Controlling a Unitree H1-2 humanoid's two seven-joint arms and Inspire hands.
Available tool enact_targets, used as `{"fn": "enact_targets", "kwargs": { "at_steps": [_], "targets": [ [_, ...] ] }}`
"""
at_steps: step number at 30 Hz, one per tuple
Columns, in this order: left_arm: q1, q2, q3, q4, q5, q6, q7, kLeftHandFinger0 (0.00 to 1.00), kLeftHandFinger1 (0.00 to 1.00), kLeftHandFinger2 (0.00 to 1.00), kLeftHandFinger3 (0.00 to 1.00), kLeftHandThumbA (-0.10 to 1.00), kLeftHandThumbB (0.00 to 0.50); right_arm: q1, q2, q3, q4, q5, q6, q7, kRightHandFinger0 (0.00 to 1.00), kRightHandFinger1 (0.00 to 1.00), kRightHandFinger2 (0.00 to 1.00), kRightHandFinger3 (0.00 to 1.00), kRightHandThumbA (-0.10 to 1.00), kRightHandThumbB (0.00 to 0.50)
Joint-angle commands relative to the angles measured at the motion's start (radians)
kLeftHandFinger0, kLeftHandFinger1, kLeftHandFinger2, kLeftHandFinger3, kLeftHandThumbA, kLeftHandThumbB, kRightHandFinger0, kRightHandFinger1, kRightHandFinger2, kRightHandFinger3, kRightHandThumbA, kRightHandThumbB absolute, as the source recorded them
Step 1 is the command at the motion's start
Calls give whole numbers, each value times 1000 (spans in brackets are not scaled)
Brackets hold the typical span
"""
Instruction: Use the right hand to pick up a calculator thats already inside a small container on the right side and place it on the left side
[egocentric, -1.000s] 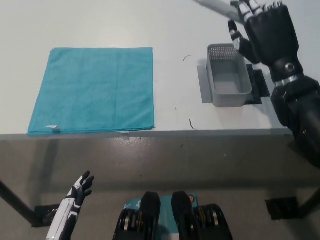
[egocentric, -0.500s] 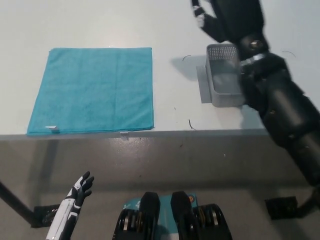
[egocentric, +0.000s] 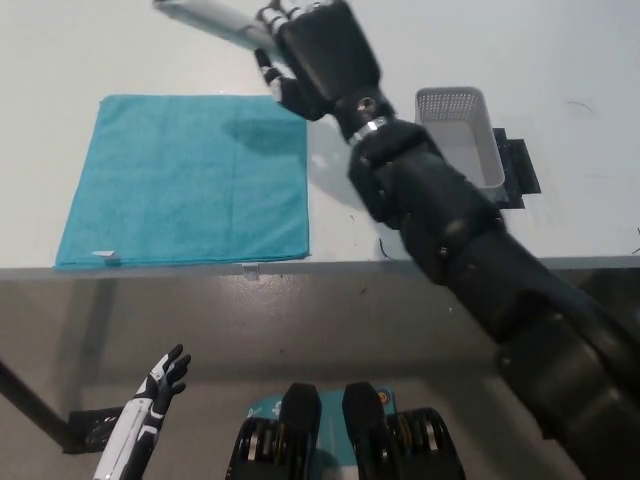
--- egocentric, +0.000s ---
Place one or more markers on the black teal robot body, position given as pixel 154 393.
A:
pixel 300 425

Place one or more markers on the grey perforated plastic basket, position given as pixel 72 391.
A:
pixel 475 145

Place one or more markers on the white cloth tag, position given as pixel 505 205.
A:
pixel 106 255

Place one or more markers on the white calculator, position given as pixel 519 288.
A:
pixel 220 20

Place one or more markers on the black table foot plate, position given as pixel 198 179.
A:
pixel 95 427

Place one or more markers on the black table leg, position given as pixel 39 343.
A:
pixel 35 405

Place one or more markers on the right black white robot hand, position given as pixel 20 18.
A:
pixel 330 55

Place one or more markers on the teal microfibre cloth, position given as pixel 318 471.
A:
pixel 185 185

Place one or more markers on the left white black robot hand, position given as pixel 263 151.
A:
pixel 132 425

